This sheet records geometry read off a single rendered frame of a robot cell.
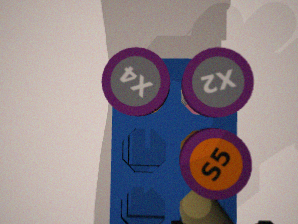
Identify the blue tube rack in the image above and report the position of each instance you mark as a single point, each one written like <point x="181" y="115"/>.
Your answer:
<point x="153" y="196"/>

